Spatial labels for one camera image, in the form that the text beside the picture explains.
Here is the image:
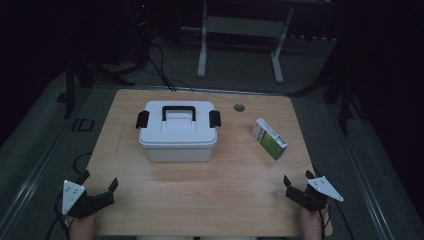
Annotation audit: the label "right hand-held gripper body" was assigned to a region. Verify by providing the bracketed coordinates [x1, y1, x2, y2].
[285, 176, 345, 213]

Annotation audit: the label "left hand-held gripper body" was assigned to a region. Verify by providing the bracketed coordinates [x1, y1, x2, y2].
[61, 180, 116, 220]

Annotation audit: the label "green and white carton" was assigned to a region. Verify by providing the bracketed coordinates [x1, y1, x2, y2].
[251, 117, 289, 162]

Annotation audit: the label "white plastic storage box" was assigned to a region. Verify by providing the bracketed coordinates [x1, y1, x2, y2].
[145, 143, 215, 164]

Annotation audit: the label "white lid with black handle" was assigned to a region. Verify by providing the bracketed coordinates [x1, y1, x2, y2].
[135, 100, 222, 150]

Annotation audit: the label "person's left hand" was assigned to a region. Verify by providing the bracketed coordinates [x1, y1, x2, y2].
[68, 213, 98, 240]

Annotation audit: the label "person's right hand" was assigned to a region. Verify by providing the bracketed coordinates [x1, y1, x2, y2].
[299, 206, 329, 240]

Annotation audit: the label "black tripod stand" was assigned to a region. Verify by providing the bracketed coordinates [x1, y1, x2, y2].
[64, 54, 135, 120]

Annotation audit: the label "white metal stand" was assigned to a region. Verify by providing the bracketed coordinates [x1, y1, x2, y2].
[196, 0, 296, 85]

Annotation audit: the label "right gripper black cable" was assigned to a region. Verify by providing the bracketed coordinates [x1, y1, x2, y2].
[318, 199, 355, 240]

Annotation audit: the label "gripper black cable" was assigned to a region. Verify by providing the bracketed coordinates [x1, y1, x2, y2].
[318, 199, 355, 240]
[45, 152, 93, 240]

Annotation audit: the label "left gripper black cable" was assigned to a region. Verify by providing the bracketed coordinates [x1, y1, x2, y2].
[45, 152, 93, 240]

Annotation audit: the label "black floor cables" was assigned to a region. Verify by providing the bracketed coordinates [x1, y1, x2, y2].
[146, 41, 195, 93]

